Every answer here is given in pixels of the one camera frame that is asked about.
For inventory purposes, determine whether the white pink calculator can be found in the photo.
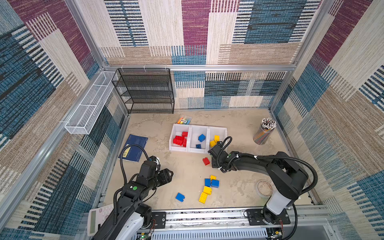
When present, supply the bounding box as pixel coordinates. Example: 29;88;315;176
87;204;114;237

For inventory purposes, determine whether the pencil cup with pencils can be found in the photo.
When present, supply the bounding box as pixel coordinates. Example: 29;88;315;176
253;118;277;145

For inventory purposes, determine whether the long red lego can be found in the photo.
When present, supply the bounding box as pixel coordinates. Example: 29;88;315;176
173;138;183;146

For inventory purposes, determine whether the long yellow lego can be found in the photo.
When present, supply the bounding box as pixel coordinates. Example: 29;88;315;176
199;192;208;204

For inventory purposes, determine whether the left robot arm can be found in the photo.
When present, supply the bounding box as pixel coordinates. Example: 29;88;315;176
92;145;174;240

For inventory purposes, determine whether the tall red lego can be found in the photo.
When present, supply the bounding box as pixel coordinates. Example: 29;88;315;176
173;136;185;146

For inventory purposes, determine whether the white three-compartment bin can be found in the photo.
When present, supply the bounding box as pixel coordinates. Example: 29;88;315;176
169;124;228;154

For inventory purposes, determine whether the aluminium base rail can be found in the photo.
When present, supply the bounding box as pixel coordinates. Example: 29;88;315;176
89;205;331;240

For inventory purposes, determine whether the white wire wall basket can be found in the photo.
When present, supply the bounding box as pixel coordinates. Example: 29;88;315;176
65;71;115;135

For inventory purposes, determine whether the highlighter marker pack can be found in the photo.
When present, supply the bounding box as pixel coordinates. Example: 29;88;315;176
177;116;192;125

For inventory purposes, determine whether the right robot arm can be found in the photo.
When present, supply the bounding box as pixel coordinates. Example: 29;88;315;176
208;136;318;240

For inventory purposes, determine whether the black mesh shelf rack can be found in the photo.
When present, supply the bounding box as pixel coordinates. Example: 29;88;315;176
112;68;175;114

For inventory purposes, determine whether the blue book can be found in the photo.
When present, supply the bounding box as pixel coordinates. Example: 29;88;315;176
122;134;148;162

